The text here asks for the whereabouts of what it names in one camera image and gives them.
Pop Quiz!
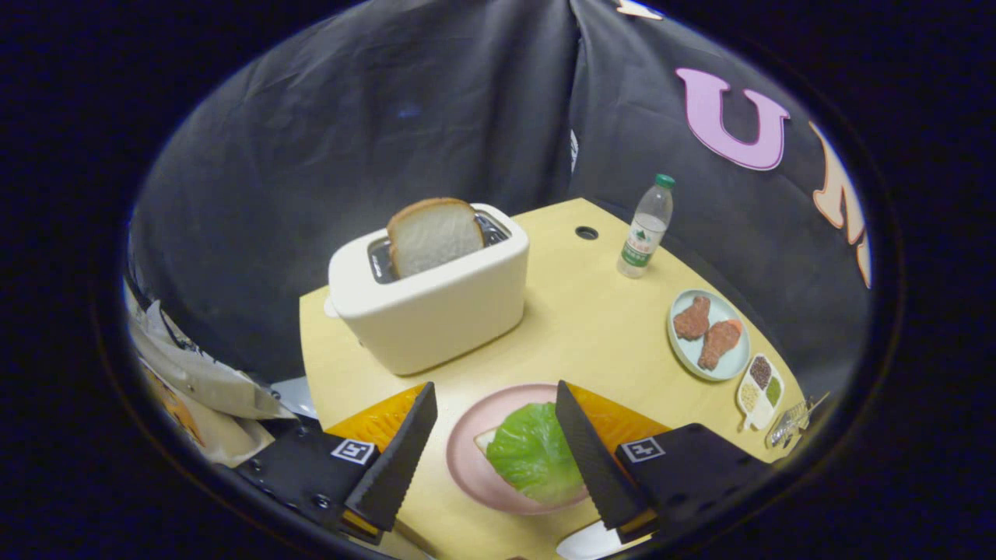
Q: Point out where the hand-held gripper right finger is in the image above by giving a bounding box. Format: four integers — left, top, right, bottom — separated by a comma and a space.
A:
555, 380, 771, 545

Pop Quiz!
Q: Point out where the black backdrop cloth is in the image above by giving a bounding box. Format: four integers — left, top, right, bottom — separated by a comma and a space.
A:
128, 0, 872, 390

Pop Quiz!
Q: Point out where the white plate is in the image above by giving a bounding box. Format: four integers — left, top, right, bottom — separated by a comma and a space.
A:
556, 520, 647, 560

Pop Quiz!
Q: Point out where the cream toaster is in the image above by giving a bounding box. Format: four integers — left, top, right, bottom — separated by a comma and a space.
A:
324, 204, 531, 376

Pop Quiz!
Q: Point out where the clear plastic water bottle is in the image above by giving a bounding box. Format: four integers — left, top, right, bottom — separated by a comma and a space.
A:
617, 173, 676, 279

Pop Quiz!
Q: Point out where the green lettuce leaf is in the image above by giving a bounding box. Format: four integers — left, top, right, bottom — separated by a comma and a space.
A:
486, 402, 588, 504

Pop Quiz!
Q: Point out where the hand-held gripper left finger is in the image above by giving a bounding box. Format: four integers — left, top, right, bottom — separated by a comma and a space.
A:
236, 381, 439, 545

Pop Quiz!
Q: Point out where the pink plate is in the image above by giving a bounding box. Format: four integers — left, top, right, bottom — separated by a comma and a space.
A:
447, 383, 623, 516

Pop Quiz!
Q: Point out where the white divided dish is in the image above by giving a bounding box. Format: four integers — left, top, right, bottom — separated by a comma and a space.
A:
736, 354, 785, 431

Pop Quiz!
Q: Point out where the brown meat patty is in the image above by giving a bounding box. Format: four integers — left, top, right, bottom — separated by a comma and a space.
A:
673, 296, 711, 341
698, 320, 744, 371

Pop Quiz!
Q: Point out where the pale green plate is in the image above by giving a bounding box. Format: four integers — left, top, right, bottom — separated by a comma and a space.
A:
667, 289, 752, 382

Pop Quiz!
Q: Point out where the wire mesh basket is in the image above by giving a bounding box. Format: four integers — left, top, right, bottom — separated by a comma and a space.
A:
766, 393, 829, 450

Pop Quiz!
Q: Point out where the bread slice brown crust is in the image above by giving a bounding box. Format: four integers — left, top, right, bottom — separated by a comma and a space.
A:
387, 198, 485, 278

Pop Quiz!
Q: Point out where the beige jacket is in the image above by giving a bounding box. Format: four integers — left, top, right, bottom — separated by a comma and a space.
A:
124, 299, 320, 467

